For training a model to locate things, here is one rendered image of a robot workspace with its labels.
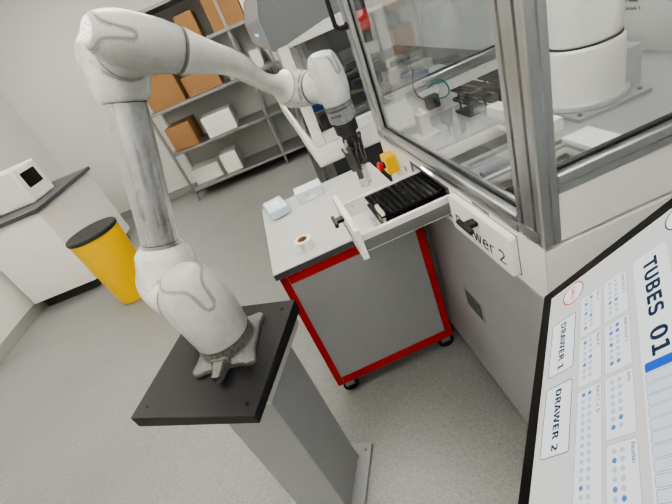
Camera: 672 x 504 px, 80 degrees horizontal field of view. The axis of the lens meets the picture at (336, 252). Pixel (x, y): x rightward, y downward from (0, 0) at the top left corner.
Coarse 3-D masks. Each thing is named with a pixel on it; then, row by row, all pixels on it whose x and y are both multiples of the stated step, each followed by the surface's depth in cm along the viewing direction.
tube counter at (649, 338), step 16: (640, 336) 41; (656, 336) 39; (656, 352) 38; (656, 368) 37; (656, 384) 36; (656, 400) 35; (656, 416) 34; (656, 432) 33; (656, 448) 32; (656, 464) 32; (656, 480) 31; (656, 496) 30
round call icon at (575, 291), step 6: (582, 276) 58; (576, 282) 59; (582, 282) 57; (570, 288) 59; (576, 288) 58; (582, 288) 56; (564, 294) 60; (570, 294) 58; (576, 294) 57; (582, 294) 55; (564, 300) 59; (570, 300) 58; (576, 300) 56; (564, 306) 58
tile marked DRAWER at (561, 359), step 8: (568, 320) 55; (560, 328) 56; (568, 328) 54; (552, 336) 57; (560, 336) 55; (568, 336) 53; (552, 344) 56; (560, 344) 54; (568, 344) 52; (552, 352) 54; (560, 352) 53; (568, 352) 51; (552, 360) 53; (560, 360) 52; (568, 360) 50; (552, 368) 52; (560, 368) 51; (568, 368) 49; (552, 376) 51
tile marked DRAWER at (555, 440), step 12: (564, 384) 48; (552, 396) 49; (564, 396) 47; (552, 408) 48; (564, 408) 46; (552, 420) 47; (564, 420) 45; (552, 432) 45; (564, 432) 44; (552, 444) 44; (564, 444) 42; (540, 456) 45; (552, 456) 43
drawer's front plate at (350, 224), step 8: (336, 200) 133; (336, 208) 139; (344, 208) 126; (344, 216) 122; (344, 224) 135; (352, 224) 116; (352, 232) 116; (360, 240) 114; (360, 248) 116; (368, 256) 118
